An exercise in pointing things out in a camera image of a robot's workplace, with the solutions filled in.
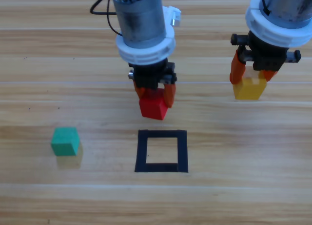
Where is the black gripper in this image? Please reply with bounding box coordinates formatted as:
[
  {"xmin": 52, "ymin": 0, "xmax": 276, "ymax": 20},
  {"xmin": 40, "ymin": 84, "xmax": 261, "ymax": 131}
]
[
  {"xmin": 229, "ymin": 29, "xmax": 302, "ymax": 85},
  {"xmin": 128, "ymin": 60, "xmax": 178, "ymax": 108}
]

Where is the red wooden block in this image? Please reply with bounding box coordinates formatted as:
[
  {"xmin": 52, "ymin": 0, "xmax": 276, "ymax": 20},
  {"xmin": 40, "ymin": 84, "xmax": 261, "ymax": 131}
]
[{"xmin": 138, "ymin": 88, "xmax": 169, "ymax": 120}]

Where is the yellow wooden block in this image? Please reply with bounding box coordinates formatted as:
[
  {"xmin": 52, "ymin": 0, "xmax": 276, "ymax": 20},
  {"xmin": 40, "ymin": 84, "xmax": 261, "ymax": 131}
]
[{"xmin": 233, "ymin": 65, "xmax": 267, "ymax": 101}]

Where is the green wooden block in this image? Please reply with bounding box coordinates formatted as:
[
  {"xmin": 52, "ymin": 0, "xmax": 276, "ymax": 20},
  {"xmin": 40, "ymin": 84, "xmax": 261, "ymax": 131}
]
[{"xmin": 50, "ymin": 126, "xmax": 80, "ymax": 157}]

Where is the black tape square outline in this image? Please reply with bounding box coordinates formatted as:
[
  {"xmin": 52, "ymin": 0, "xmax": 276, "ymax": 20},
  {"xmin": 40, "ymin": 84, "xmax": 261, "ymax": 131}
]
[{"xmin": 134, "ymin": 129, "xmax": 189, "ymax": 174}]

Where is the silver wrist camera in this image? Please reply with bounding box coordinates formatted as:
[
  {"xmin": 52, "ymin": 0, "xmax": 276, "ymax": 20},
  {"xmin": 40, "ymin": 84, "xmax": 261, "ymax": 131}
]
[{"xmin": 172, "ymin": 11, "xmax": 182, "ymax": 28}]

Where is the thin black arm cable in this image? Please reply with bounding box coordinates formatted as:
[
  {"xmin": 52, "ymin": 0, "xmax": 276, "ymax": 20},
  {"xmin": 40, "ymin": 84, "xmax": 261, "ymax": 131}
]
[{"xmin": 90, "ymin": 0, "xmax": 122, "ymax": 37}]

